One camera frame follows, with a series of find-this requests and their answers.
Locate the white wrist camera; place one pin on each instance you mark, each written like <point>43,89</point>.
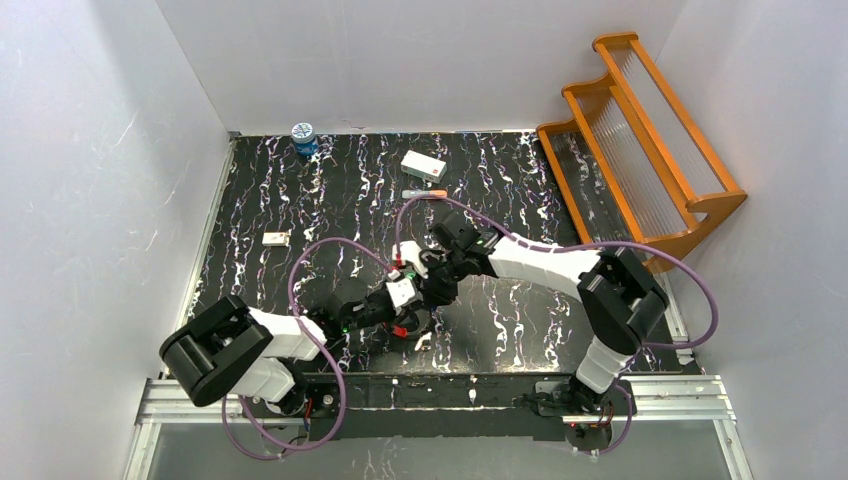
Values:
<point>408,254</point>
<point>402,293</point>

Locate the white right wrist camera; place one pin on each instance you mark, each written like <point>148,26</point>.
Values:
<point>408,254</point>

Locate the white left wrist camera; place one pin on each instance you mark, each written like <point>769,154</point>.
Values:
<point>402,293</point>

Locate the white green small box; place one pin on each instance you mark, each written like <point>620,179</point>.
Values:
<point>423,166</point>

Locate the blue jar with white lid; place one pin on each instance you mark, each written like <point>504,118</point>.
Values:
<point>304,139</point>

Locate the orange wooden tiered rack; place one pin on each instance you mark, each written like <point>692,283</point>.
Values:
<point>632,162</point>

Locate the white orange marker pen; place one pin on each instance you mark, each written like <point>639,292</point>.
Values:
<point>423,194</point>

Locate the aluminium frame rail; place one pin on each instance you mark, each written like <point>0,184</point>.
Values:
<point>655,397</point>

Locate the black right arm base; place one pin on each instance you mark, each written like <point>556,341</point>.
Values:
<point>602,420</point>

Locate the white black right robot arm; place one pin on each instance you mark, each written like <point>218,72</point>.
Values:
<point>621,298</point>

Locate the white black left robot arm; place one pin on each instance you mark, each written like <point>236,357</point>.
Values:
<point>232,348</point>

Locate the small white eraser block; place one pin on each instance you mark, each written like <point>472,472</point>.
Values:
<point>276,239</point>

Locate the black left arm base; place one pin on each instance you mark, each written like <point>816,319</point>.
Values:
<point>314,395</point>

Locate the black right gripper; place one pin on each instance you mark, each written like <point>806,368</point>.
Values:
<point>436,282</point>

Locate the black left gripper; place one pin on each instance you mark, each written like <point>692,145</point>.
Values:
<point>392,308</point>

